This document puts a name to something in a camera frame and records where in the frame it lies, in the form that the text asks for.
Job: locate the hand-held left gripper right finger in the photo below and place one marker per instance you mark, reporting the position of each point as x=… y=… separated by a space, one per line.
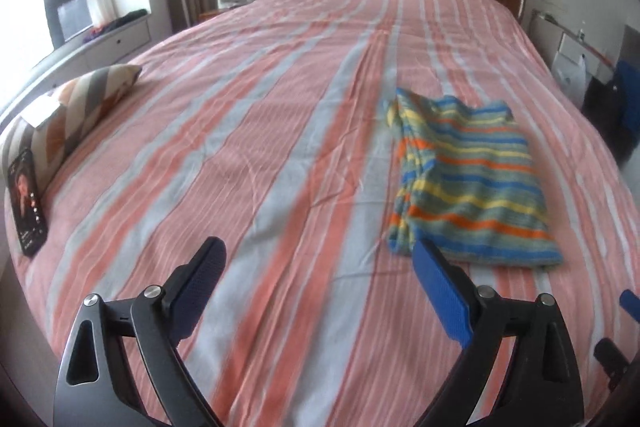
x=445 y=292

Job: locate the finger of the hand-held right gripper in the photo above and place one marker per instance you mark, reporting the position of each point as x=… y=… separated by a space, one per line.
x=612 y=361
x=631 y=305

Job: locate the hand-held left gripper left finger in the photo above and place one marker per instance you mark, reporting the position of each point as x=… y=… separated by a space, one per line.
x=200 y=287

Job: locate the multicolour striped knit sweater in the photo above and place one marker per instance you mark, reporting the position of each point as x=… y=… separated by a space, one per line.
x=470 y=177

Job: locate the dark clothes pile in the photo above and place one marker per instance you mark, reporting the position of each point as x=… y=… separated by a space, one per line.
x=117 y=22

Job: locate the pink white striped bedspread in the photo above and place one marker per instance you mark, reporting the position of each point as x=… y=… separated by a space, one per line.
x=280 y=132

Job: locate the black smartphone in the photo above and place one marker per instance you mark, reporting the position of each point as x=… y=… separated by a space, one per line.
x=27 y=202

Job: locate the black jacket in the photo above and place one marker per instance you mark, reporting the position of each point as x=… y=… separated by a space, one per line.
x=600 y=107

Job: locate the blue garment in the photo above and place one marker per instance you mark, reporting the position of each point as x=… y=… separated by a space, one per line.
x=631 y=92

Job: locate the grey orange chevron pillow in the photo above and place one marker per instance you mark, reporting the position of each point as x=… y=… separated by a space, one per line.
x=85 y=102

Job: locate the white plastic bag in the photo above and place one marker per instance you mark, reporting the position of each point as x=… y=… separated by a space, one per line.
x=570 y=77

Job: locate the white paper card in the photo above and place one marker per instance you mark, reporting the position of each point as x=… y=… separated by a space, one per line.
x=40 y=112

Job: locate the white window bench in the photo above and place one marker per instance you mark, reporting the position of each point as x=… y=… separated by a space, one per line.
x=120 y=39

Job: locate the white desk with drawers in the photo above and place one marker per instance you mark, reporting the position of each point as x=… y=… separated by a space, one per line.
x=574 y=44

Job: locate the brown wooden nightstand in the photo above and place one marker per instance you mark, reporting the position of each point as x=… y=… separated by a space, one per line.
x=209 y=16

